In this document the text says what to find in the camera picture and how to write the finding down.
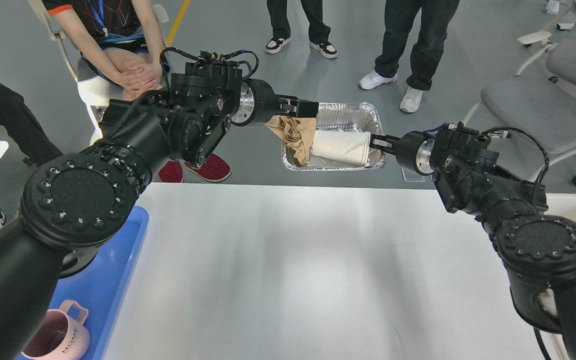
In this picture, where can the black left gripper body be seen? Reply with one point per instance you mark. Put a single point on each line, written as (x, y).
(258, 104)

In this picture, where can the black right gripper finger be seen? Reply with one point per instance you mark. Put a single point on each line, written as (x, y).
(384, 143)

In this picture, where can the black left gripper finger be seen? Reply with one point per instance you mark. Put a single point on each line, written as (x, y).
(295, 107)

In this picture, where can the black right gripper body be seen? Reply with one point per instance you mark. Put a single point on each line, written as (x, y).
(413, 152)

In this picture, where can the brown paper napkin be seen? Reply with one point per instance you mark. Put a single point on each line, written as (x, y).
(295, 132)

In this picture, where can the white paper cup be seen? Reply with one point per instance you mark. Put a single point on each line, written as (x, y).
(344, 146)

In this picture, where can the aluminium foil tray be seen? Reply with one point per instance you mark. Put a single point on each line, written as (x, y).
(361, 117)

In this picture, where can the pink plastic mug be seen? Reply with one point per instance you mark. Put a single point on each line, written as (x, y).
(62, 334)

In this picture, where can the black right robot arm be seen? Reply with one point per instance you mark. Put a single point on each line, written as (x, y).
(538, 250)

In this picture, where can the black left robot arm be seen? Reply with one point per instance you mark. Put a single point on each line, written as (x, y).
(75, 203)

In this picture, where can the seated person red shoes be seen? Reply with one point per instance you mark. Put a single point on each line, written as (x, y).
(120, 39)

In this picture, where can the grey padded chair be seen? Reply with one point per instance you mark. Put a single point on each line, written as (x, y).
(538, 105)

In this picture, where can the white folding chair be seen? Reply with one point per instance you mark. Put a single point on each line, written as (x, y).
(94, 90)

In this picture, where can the blue plastic tray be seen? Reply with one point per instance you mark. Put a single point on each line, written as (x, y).
(101, 286)

